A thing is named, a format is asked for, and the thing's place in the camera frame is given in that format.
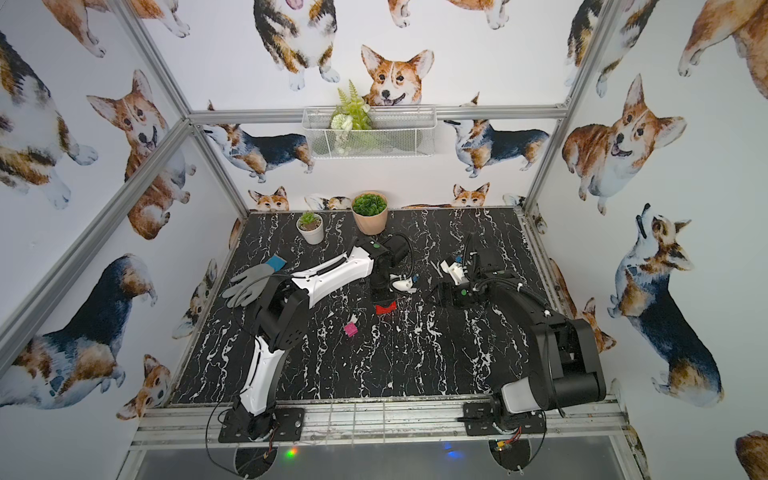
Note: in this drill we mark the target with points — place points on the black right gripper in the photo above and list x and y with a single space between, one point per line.
453 301

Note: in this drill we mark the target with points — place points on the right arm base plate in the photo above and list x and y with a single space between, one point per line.
490 418

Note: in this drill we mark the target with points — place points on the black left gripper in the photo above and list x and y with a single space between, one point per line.
383 288

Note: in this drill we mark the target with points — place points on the white wire basket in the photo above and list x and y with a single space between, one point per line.
396 133

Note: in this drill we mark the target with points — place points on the green fern plant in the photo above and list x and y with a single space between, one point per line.
352 114

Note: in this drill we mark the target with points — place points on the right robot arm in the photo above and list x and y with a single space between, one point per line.
563 369

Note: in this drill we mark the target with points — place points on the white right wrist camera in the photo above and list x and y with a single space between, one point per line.
456 271

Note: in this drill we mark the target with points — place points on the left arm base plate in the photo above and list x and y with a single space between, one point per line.
280 424

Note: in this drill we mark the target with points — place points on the beige plant pot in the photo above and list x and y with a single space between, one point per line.
370 211

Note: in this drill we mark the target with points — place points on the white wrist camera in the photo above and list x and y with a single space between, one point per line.
456 271
405 285

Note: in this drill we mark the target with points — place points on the pink lego brick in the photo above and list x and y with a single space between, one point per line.
350 329

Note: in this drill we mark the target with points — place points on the small white plant pot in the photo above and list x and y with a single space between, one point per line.
311 226

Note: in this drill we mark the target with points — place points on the red lego brick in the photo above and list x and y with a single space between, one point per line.
381 309

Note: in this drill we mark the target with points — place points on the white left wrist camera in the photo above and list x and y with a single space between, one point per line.
405 285

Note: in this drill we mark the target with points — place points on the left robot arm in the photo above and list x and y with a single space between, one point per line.
279 321

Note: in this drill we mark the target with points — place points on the grey work glove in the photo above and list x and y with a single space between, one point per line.
246 287

